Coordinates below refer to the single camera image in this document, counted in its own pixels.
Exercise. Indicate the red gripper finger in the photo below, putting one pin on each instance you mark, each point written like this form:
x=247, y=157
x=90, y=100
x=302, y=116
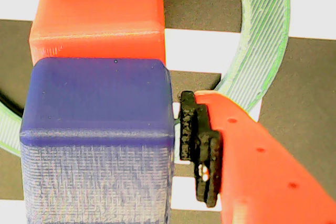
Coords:
x=262, y=176

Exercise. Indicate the red cube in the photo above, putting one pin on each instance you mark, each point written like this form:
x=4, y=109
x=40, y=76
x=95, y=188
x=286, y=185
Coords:
x=97, y=16

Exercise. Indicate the blue cube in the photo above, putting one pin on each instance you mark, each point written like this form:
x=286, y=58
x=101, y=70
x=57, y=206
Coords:
x=97, y=129

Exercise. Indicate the black white marker board mat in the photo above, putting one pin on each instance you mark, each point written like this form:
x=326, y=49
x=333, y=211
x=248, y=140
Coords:
x=309, y=90

